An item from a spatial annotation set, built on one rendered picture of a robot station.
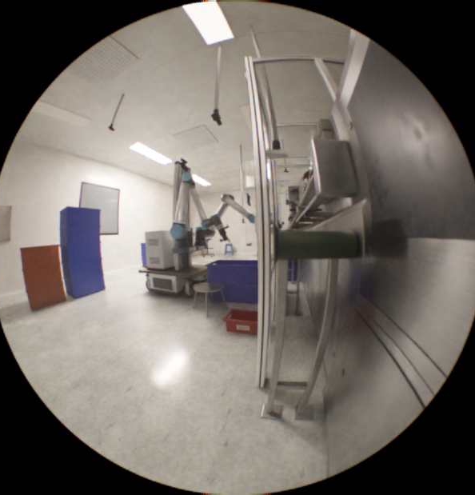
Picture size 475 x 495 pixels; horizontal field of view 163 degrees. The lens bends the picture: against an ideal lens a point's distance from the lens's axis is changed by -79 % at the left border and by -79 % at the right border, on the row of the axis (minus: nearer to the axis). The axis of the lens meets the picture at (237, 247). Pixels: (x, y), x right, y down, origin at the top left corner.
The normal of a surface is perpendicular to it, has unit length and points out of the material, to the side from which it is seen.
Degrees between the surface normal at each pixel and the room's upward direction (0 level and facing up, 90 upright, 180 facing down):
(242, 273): 90
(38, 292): 90
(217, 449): 0
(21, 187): 90
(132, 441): 0
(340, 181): 90
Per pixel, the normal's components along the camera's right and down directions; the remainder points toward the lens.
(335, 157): -0.28, 0.07
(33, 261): 0.95, 0.00
